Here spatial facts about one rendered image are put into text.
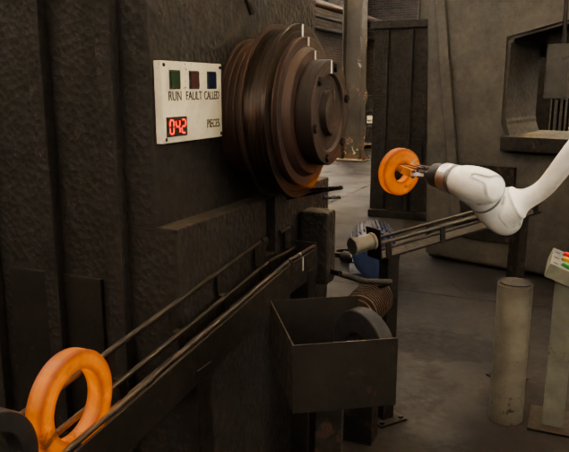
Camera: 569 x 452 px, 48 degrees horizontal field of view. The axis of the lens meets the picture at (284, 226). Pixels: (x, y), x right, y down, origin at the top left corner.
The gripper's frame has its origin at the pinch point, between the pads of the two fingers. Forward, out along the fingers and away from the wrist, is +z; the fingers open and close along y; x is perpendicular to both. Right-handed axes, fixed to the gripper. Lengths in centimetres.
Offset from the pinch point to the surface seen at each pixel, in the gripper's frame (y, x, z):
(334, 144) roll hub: -37.9, 11.1, -15.2
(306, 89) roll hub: -53, 27, -23
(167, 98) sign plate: -91, 25, -25
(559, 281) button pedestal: 38, -35, -38
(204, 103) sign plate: -78, 23, -17
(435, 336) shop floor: 70, -95, 46
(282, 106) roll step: -59, 23, -22
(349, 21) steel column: 494, 89, 707
